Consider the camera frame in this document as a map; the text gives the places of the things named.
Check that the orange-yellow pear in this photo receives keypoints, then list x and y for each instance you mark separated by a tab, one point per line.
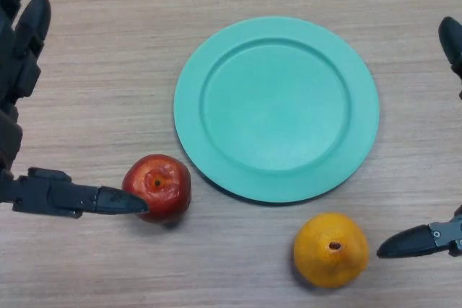
317	250

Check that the red apple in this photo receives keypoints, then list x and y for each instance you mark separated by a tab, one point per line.
169	178

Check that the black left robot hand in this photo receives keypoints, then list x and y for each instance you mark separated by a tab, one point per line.
54	196

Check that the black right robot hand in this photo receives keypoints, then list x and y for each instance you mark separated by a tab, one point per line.
415	240

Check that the green round plate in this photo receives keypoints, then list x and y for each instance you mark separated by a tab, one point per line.
276	113

